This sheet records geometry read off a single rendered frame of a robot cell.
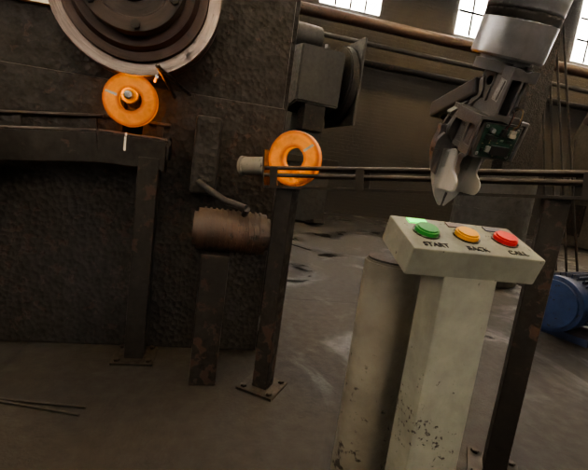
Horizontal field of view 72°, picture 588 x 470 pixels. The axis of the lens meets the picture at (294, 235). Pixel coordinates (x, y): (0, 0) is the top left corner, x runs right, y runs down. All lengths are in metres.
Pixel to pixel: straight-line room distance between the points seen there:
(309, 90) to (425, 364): 5.01
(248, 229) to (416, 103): 7.42
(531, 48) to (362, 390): 0.66
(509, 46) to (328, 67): 5.17
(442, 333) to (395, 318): 0.14
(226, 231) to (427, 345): 0.65
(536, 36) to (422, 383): 0.53
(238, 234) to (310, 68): 4.57
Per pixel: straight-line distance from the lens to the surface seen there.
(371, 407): 0.92
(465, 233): 0.73
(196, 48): 1.34
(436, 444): 0.83
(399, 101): 8.26
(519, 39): 0.59
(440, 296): 0.71
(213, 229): 1.16
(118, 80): 1.37
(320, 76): 5.65
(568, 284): 2.42
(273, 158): 1.18
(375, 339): 0.86
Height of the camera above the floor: 0.67
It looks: 9 degrees down
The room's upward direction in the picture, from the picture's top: 8 degrees clockwise
